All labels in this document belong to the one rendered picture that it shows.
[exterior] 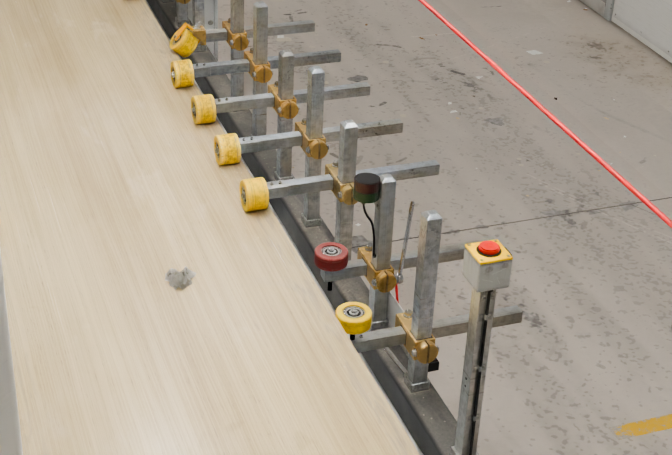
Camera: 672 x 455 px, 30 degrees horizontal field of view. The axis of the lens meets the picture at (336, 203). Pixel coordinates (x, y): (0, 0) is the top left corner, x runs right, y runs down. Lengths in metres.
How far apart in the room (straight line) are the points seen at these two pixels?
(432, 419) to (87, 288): 0.82
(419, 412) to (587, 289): 1.88
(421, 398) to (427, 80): 3.38
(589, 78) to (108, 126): 3.26
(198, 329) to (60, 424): 0.40
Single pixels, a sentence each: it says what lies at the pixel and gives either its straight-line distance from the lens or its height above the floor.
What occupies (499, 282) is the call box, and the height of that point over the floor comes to 1.17.
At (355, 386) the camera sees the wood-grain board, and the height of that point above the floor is 0.90.
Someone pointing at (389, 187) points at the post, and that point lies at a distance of 2.86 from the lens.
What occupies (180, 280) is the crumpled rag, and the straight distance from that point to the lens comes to 2.85.
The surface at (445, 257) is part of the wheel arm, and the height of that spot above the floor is 0.85.
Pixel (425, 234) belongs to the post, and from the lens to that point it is 2.64.
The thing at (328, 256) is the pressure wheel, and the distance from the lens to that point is 2.94.
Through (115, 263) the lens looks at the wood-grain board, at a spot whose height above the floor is 0.90.
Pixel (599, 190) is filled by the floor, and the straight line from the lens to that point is 5.26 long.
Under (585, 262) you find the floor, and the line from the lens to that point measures 4.76.
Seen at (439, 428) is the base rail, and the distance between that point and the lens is 2.78.
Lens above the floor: 2.48
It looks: 30 degrees down
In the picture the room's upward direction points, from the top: 3 degrees clockwise
